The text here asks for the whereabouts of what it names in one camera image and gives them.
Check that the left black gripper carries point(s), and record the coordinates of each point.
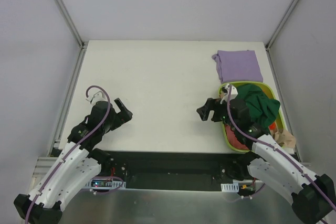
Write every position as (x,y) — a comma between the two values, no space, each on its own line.
(119,115)

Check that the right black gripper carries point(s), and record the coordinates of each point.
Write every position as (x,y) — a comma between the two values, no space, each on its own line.
(214,110)

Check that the green polo shirt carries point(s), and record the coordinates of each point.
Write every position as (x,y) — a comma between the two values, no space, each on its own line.
(262,110)

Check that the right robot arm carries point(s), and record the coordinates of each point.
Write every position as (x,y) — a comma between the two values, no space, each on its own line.
(312,197)

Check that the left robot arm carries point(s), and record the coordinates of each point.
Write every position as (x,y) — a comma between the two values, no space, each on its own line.
(77,164)

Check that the pink red t shirt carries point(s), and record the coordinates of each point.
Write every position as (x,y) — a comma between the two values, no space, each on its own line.
(233,141)

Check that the folded purple t shirt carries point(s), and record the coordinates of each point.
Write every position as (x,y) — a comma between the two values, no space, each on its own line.
(237,66)

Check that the lime green plastic basket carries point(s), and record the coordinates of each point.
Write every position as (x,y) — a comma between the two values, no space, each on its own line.
(269,92)

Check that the orange garment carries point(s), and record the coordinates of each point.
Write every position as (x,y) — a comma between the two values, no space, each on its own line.
(273,126)

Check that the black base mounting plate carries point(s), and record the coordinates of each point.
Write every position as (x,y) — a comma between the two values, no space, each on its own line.
(170,171)

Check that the beige garment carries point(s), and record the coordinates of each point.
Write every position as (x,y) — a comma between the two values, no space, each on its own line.
(284,138)

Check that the left white cable duct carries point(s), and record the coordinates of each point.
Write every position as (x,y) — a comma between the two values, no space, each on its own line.
(105,184)

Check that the white cable duct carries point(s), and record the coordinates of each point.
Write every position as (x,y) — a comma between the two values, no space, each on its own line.
(230,188)
(105,184)

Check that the left aluminium frame post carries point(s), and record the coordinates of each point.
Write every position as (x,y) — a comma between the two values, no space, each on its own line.
(70,23)

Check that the aluminium frame post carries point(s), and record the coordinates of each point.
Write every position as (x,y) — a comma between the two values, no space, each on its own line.
(287,14)
(70,23)

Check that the right white cable duct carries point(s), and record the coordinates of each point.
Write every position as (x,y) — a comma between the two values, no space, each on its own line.
(230,188)

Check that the right aluminium frame post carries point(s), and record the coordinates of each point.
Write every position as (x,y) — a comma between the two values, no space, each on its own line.
(287,14)

